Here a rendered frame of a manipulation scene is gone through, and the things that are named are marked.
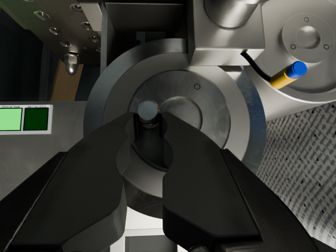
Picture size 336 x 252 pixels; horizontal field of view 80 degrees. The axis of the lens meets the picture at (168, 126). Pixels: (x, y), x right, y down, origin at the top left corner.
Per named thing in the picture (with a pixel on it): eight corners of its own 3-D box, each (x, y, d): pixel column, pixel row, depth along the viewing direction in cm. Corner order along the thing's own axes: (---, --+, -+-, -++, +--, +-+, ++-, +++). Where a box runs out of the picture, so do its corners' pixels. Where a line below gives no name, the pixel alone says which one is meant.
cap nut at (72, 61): (76, 53, 48) (75, 71, 48) (82, 60, 52) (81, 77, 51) (61, 53, 48) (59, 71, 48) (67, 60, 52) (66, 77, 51)
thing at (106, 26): (110, -110, 20) (106, 72, 17) (136, 34, 43) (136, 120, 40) (105, -110, 20) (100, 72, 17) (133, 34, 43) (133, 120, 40)
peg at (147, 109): (130, 107, 11) (151, 93, 11) (135, 116, 14) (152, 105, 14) (144, 127, 11) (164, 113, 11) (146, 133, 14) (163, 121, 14)
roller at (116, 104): (245, 51, 17) (256, 196, 15) (192, 114, 42) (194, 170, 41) (103, 51, 16) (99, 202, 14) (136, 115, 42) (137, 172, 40)
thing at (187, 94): (235, 171, 14) (125, 174, 13) (225, 169, 16) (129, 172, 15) (228, 68, 15) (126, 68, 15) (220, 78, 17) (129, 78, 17)
